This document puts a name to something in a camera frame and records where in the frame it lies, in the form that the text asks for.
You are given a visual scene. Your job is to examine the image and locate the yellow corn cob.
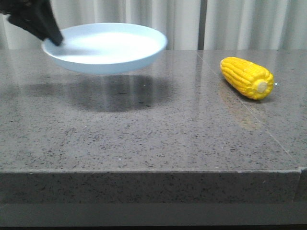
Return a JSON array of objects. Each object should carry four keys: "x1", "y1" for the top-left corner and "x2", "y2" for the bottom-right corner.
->
[{"x1": 220, "y1": 57, "x2": 274, "y2": 100}]

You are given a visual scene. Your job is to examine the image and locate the white pleated curtain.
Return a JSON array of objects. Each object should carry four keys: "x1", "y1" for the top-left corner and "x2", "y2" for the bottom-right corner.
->
[{"x1": 0, "y1": 0, "x2": 307, "y2": 51}]

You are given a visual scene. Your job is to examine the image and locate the light blue round plate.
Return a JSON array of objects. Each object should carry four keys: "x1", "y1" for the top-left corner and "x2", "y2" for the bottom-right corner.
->
[{"x1": 42, "y1": 23, "x2": 167, "y2": 74}]

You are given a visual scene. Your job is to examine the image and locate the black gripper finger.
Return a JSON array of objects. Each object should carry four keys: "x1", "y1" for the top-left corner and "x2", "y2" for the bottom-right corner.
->
[
  {"x1": 23, "y1": 0, "x2": 63, "y2": 46},
  {"x1": 7, "y1": 12, "x2": 46, "y2": 41}
]

